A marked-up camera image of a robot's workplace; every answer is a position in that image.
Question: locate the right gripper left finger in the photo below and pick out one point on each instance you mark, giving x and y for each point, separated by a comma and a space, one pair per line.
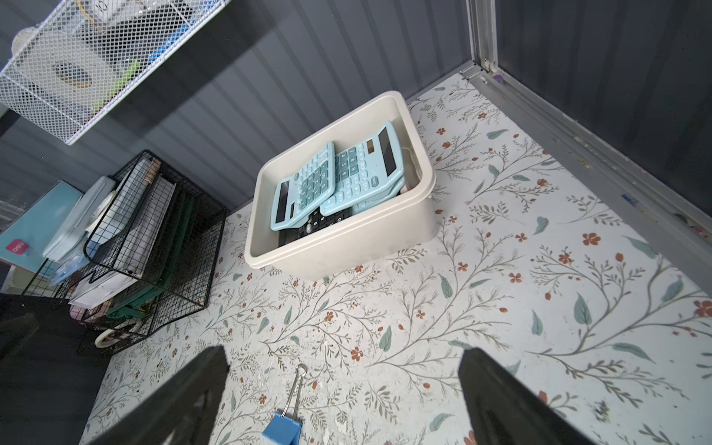
182, 411

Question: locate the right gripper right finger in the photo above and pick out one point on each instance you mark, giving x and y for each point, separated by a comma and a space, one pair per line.
504, 411

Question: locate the beige plastic storage box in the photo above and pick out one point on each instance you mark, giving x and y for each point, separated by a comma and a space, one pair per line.
393, 225

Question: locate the black calculator back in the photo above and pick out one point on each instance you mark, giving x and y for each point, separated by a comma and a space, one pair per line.
316, 222

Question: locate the teal calculator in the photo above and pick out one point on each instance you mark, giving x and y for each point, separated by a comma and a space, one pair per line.
298, 196
366, 170

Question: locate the teal calculator face down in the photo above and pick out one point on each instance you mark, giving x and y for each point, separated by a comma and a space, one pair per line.
378, 199

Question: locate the blue binder clip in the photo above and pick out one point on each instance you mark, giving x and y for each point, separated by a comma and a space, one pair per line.
285, 426

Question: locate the floral table mat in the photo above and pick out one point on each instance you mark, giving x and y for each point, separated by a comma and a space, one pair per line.
527, 264

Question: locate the white pencil case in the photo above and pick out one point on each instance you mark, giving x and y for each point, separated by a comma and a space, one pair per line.
72, 230

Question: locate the colourful books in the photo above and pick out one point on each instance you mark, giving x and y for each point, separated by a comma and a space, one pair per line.
23, 243

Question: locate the white tape roll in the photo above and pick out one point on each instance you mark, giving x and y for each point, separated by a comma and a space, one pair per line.
68, 68

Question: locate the black wire desk organizer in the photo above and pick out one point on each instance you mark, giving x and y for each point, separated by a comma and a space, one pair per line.
147, 258

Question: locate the white wire wall basket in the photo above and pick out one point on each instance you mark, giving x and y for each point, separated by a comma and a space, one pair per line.
135, 37

